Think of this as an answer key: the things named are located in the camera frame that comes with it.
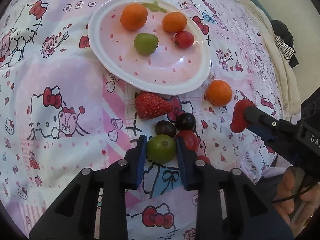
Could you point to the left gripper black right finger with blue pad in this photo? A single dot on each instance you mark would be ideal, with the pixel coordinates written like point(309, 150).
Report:
point(229, 205)

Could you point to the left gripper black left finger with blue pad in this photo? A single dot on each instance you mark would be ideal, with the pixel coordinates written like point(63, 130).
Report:
point(72, 215)

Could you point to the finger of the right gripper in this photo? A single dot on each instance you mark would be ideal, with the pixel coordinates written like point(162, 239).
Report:
point(272, 122)
point(265, 133)

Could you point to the red strawberry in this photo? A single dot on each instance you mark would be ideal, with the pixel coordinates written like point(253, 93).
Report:
point(239, 122)
point(150, 105)

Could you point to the orange mandarin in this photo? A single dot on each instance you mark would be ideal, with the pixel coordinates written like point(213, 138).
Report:
point(174, 22)
point(219, 93)
point(133, 17)

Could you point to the green grape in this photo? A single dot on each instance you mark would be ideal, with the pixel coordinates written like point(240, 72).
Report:
point(146, 44)
point(161, 149)

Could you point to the red cherry tomato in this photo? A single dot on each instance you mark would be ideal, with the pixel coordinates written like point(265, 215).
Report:
point(184, 39)
point(204, 158)
point(190, 139)

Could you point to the dark purple grape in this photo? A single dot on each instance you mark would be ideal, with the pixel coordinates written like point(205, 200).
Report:
point(185, 122)
point(165, 128)

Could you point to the black striped clothes pile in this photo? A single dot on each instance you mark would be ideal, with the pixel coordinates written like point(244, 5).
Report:
point(285, 42)

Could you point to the white pink strawberry plate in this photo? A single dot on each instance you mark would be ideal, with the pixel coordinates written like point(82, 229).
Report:
point(128, 38)

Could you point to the pink Hello Kitty bedsheet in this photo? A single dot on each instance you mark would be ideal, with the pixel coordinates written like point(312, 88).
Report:
point(61, 111)

